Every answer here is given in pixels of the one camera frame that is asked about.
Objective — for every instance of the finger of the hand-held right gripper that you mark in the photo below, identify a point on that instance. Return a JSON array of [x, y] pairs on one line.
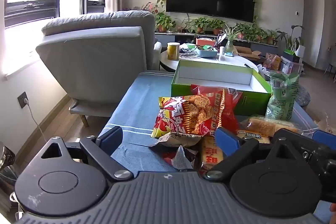
[[325, 138]]

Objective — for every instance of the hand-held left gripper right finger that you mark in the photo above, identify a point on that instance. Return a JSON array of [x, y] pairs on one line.
[[227, 141]]

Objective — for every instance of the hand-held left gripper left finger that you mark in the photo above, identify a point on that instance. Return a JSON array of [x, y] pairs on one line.
[[110, 138]]

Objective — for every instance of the orange rice cracker packet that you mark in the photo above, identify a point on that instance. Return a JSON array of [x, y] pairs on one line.
[[210, 153]]

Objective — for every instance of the green cardboard box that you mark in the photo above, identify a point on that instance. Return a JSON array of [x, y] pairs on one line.
[[246, 103]]

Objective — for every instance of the clear bread packet dark label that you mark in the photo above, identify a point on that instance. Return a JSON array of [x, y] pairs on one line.
[[273, 124]]

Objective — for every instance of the red yellow noodle snack packet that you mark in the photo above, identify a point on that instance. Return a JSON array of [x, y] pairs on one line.
[[183, 116]]

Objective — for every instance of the mint green chips bag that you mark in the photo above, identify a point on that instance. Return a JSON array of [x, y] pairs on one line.
[[283, 98]]

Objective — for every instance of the dark marble round table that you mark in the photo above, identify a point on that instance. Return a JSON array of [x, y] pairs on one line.
[[303, 96]]

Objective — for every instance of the grey white crumpled packet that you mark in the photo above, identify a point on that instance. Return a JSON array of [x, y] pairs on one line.
[[178, 138]]

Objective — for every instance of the red silver small packet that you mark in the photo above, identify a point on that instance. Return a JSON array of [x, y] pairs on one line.
[[181, 158]]

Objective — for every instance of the blue striped tablecloth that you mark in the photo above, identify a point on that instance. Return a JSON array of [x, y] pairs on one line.
[[141, 98]]

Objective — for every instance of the grey dining chair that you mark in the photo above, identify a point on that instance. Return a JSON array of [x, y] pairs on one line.
[[331, 69]]

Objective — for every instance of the clear plastic storage box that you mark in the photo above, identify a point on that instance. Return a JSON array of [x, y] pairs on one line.
[[292, 67]]

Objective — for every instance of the white round coffee table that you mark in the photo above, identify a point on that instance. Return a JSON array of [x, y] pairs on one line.
[[236, 61]]

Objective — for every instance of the grey armchair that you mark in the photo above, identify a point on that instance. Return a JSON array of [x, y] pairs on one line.
[[99, 56]]

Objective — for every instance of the open brown cardboard box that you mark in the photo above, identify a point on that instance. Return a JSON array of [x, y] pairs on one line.
[[246, 53]]

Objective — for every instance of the small white bottle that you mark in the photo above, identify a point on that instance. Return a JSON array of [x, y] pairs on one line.
[[222, 50]]

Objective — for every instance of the green and black box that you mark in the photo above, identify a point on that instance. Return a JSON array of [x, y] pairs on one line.
[[290, 54]]

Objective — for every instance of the blue plastic basket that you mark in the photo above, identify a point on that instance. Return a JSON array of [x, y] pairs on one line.
[[207, 52]]

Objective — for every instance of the orange plastic bag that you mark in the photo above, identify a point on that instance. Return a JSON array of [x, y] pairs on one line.
[[273, 61]]

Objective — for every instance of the spider plant in glass vase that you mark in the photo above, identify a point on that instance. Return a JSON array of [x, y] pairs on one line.
[[229, 40]]

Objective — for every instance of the orange red box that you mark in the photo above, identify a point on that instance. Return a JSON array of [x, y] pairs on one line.
[[204, 41]]

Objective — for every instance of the tall plant in white pot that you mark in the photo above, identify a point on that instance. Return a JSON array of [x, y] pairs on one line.
[[294, 40]]

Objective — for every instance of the yellow can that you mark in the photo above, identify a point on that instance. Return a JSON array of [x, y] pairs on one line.
[[173, 52]]

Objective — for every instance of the shiny metal container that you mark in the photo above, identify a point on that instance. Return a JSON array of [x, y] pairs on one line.
[[6, 158]]

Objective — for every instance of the grey television cabinet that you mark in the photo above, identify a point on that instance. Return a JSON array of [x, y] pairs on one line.
[[181, 37]]

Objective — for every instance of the row of potted plants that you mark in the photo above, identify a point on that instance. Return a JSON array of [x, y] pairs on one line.
[[202, 23]]

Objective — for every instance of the red flower decoration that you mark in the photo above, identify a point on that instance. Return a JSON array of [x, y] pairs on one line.
[[149, 7]]

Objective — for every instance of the grey wall socket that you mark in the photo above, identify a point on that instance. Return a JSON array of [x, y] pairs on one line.
[[22, 100]]

